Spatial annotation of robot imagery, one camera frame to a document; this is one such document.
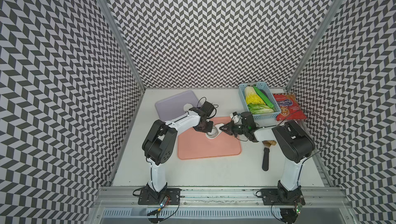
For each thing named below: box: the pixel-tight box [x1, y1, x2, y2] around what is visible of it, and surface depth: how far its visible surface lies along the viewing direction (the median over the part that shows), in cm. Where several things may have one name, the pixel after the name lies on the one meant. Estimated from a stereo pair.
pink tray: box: [177, 116, 242, 160], surface depth 93 cm
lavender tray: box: [155, 90, 200, 122], surface depth 114 cm
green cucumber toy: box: [252, 85, 275, 109], surface depth 110 cm
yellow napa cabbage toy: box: [244, 85, 267, 105], surface depth 104 cm
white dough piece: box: [205, 123, 225, 140], surface depth 94 cm
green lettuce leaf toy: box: [247, 103, 275, 115], surface depth 101 cm
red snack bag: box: [273, 93, 307, 122], surface depth 103 cm
